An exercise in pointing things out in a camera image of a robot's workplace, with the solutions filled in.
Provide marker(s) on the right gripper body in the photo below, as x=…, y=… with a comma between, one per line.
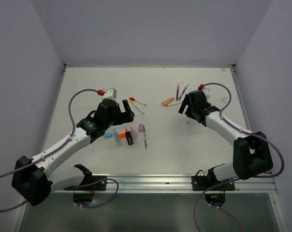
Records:
x=189, y=111

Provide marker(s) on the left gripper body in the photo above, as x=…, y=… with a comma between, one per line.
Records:
x=118, y=118

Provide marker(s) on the purple highlighter cap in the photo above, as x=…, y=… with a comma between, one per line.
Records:
x=141, y=127

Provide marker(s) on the light blue highlighter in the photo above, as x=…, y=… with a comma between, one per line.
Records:
x=116, y=137

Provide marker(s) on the black orange highlighter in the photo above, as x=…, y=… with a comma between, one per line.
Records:
x=128, y=137

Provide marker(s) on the orange highlighter cap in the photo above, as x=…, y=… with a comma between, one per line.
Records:
x=121, y=135

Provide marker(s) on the purple highlighter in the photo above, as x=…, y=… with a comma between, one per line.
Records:
x=134, y=136

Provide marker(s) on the clear purple gel pen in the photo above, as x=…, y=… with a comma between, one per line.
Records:
x=145, y=140

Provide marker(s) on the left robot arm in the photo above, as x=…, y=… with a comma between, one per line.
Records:
x=35, y=178

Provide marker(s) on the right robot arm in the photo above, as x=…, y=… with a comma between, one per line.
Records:
x=251, y=153

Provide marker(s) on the yellow cap pen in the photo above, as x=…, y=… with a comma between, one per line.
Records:
x=138, y=109

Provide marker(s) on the red cap pen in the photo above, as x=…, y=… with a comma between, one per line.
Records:
x=135, y=100

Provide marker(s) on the blue gel pen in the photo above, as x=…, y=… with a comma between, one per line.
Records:
x=183, y=92

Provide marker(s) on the red gel pen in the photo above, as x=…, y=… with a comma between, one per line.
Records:
x=177, y=91

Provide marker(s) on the white orange marker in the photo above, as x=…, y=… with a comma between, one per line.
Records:
x=174, y=103

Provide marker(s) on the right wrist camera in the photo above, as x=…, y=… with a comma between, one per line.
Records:
x=207, y=93

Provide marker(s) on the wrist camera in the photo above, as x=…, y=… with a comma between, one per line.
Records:
x=207, y=93
x=110, y=94

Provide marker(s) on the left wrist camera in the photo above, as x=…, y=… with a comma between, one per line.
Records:
x=110, y=94

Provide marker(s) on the aluminium front rail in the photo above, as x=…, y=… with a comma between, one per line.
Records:
x=159, y=183

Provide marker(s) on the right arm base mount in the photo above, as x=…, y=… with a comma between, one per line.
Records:
x=200, y=182

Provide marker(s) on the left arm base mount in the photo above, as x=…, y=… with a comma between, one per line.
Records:
x=90, y=183

